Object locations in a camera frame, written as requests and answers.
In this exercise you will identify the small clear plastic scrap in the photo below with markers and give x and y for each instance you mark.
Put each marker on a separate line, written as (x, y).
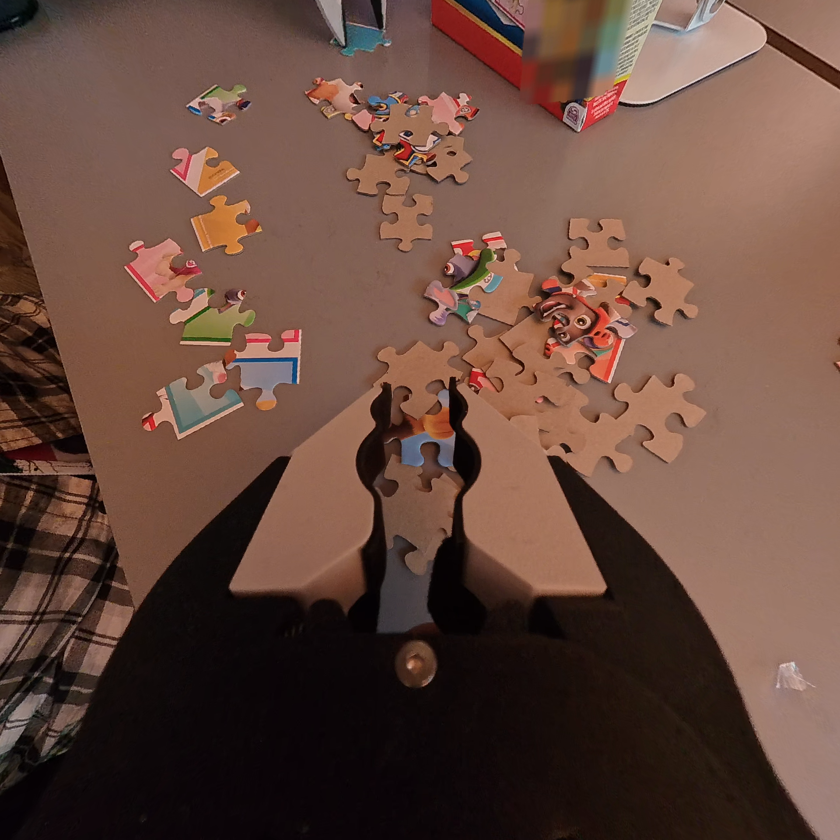
(794, 676)

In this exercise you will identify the colourful cardboard puzzle box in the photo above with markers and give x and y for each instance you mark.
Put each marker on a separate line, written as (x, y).
(472, 33)

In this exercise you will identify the plain orange puzzle piece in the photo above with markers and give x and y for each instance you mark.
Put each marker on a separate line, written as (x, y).
(223, 226)

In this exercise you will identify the light green edge puzzle piece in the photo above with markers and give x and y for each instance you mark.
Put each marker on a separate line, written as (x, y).
(210, 325)

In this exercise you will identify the orange striped puzzle piece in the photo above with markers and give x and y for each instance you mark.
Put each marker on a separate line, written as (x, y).
(203, 172)

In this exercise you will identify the orange white puzzle piece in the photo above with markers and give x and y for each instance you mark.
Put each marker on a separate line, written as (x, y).
(328, 95)

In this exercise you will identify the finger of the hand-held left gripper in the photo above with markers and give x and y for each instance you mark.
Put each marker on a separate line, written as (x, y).
(333, 16)
(379, 13)

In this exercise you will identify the small heap of puzzle pieces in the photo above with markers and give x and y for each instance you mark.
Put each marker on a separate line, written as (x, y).
(400, 124)

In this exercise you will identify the pink puzzle piece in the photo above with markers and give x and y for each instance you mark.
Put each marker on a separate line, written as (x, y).
(157, 272)

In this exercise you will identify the red dog face puzzle piece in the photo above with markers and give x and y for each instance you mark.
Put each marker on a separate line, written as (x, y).
(577, 321)

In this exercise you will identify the blue orange dog puzzle piece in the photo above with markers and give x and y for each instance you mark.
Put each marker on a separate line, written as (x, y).
(423, 433)

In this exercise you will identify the person's plaid shirt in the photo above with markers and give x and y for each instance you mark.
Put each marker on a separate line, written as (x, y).
(52, 590)

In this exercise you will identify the green white puzzle piece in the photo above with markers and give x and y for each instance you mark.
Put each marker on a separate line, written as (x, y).
(220, 103)

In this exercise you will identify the blue framed white puzzle piece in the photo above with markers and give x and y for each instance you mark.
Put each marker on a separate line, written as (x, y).
(272, 367)

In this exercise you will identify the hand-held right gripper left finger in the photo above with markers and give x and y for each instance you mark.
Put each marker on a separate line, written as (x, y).
(308, 525)

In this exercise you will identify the teal corner puzzle piece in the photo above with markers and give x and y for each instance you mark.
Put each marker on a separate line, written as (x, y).
(190, 403)

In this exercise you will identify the plain teal puzzle piece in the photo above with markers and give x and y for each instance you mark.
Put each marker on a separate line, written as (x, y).
(361, 40)

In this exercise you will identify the pile of puzzle pieces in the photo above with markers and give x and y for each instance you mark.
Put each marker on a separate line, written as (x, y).
(663, 420)

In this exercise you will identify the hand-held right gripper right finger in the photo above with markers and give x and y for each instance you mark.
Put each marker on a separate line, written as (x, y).
(531, 525)

